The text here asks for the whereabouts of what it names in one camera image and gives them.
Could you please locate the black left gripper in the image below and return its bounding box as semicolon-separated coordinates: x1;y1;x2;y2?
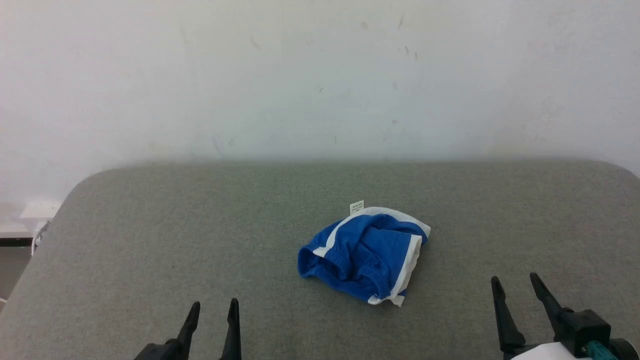
133;298;243;360

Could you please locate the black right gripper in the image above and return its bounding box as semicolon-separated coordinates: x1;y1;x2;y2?
490;272;640;360

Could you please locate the blue white-trimmed garment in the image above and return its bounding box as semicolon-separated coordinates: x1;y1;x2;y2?
297;200;432;307

